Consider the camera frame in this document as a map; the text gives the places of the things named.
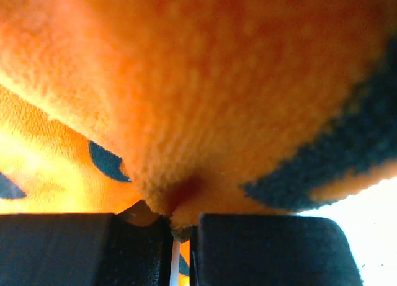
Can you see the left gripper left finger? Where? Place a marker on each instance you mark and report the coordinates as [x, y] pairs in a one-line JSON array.
[[131, 248]]

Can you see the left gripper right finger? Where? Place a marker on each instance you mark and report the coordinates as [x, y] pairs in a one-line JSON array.
[[271, 251]]

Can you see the orange patterned fleece pillowcase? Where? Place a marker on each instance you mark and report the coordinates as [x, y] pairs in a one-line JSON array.
[[225, 107]]

